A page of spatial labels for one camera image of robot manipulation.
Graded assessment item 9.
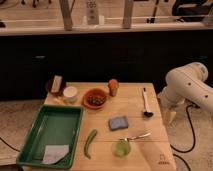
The blue sponge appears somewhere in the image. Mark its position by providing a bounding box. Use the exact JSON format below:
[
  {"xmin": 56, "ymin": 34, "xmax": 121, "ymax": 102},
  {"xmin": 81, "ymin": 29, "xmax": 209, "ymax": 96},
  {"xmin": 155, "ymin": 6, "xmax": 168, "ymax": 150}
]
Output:
[{"xmin": 108, "ymin": 116, "xmax": 129, "ymax": 131}]

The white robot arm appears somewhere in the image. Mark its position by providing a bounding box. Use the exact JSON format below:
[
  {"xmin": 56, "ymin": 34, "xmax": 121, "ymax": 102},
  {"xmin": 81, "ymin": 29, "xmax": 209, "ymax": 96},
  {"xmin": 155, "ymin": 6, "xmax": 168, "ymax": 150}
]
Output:
[{"xmin": 158, "ymin": 62, "xmax": 213, "ymax": 125}]

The green plastic tray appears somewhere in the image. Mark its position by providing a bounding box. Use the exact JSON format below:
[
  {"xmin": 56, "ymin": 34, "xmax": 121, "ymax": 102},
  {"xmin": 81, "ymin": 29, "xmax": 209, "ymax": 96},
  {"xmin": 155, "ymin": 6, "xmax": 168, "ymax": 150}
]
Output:
[{"xmin": 16, "ymin": 105, "xmax": 83, "ymax": 169}]

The grey cloth in tray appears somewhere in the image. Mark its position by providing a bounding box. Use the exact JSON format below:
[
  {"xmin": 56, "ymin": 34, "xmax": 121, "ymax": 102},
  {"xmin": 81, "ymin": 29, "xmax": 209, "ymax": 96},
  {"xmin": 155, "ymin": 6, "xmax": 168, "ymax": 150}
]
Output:
[{"xmin": 42, "ymin": 145, "xmax": 69, "ymax": 164}]

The metal spoon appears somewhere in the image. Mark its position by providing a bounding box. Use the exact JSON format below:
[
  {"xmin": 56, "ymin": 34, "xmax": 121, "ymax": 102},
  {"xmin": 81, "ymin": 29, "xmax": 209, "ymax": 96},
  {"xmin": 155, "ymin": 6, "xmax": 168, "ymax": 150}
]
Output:
[{"xmin": 119, "ymin": 133, "xmax": 151, "ymax": 142}]

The green cup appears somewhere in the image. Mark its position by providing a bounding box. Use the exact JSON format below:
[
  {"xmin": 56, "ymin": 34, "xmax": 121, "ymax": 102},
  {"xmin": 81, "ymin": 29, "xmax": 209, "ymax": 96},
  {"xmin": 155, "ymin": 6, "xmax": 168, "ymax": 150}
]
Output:
[{"xmin": 114, "ymin": 139, "xmax": 131, "ymax": 157}]

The orange bowl with beans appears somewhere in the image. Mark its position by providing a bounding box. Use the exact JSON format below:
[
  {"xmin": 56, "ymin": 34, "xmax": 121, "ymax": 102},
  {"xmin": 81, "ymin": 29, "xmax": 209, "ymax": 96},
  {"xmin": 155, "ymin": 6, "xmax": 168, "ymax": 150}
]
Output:
[{"xmin": 82, "ymin": 88, "xmax": 107, "ymax": 110}]

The white round container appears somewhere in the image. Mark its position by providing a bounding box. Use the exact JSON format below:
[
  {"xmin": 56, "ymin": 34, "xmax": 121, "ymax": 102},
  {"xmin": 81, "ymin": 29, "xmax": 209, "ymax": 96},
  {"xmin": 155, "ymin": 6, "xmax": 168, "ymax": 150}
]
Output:
[{"xmin": 63, "ymin": 86, "xmax": 78, "ymax": 103}]

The white remote on shelf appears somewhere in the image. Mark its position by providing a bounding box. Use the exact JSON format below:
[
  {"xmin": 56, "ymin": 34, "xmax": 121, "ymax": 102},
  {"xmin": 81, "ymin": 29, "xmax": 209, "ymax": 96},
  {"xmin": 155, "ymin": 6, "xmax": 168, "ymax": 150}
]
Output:
[{"xmin": 86, "ymin": 0, "xmax": 99, "ymax": 25}]

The black cable on floor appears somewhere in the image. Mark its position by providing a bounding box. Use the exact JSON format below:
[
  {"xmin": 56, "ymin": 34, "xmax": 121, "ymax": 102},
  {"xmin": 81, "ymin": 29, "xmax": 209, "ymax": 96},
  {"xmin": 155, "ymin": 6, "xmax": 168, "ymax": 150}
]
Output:
[{"xmin": 170, "ymin": 103, "xmax": 201, "ymax": 171}]

